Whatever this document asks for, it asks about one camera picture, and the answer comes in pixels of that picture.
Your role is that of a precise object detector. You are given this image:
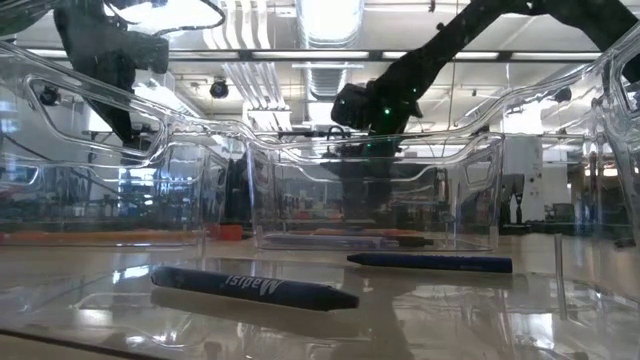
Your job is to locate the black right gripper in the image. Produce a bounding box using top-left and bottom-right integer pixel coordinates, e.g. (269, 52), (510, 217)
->
(344, 74), (424, 220)

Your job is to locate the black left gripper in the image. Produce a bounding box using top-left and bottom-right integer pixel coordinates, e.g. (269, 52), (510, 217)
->
(82, 49), (139, 146)

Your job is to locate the blue wax crayon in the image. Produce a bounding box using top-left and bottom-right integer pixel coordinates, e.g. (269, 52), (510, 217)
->
(149, 264), (360, 312)
(346, 252), (514, 275)

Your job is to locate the black ballpoint pen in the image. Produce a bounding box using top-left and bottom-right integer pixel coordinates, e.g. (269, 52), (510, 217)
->
(387, 235), (435, 248)

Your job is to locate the clear plastic bin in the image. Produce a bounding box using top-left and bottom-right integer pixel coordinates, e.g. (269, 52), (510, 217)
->
(597, 47), (640, 249)
(0, 0), (640, 360)
(0, 134), (226, 249)
(247, 130), (505, 252)

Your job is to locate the black ceiling lamp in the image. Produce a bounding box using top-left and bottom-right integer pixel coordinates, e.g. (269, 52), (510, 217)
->
(209, 78), (230, 100)

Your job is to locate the person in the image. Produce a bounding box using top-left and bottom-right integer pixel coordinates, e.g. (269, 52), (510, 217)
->
(225, 149), (251, 225)

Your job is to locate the orange rubber eraser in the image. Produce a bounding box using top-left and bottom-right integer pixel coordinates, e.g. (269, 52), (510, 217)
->
(207, 223), (245, 242)

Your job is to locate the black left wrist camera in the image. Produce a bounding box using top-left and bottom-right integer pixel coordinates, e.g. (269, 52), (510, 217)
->
(124, 35), (171, 76)

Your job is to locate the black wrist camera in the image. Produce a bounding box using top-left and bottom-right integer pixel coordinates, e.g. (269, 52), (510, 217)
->
(124, 35), (171, 76)
(330, 82), (374, 131)

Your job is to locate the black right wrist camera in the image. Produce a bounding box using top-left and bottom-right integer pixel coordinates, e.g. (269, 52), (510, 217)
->
(330, 82), (374, 131)

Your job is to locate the black ceiling light rail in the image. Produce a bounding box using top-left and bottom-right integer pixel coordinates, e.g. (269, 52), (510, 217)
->
(19, 48), (606, 63)

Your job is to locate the silver ceiling air duct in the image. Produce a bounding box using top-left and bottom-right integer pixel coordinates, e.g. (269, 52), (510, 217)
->
(294, 0), (366, 101)

